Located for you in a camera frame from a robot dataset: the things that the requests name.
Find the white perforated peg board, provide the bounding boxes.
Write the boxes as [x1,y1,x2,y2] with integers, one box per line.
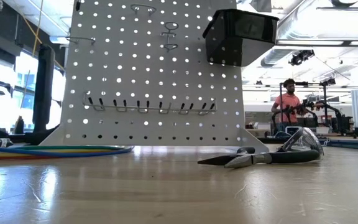
[39,0,270,154]

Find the black handled pliers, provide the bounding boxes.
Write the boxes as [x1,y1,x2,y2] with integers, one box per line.
[197,146,321,169]

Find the clear black-framed safety glasses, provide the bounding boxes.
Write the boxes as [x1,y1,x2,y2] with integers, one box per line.
[277,126,325,161]

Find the black plastic bin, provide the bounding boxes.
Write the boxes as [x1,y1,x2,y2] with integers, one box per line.
[202,8,280,68]

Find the person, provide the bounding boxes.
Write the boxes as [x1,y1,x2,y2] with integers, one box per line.
[271,78,304,133]

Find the white ceiling light tube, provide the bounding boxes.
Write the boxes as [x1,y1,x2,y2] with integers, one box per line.
[48,34,71,44]

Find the background black robot arms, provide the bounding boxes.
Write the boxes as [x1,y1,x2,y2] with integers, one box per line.
[272,99,357,138]

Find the dark bottle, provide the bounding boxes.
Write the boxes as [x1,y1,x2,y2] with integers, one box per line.
[13,115,25,135]

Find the multi-prong wire hook rack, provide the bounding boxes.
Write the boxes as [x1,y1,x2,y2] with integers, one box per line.
[82,92,218,116]

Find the double ring wire holder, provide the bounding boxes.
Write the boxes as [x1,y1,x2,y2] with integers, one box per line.
[161,21,180,52]

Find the coloured wire bundle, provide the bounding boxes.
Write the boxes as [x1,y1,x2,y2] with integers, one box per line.
[0,138,135,161]

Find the black ceiling camera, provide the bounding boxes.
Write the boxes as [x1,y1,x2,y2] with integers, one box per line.
[288,49,316,67]

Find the black upright post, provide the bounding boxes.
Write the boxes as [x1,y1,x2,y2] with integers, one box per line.
[32,43,56,138]

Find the black camera stand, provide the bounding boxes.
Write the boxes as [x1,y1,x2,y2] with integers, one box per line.
[318,77,337,127]

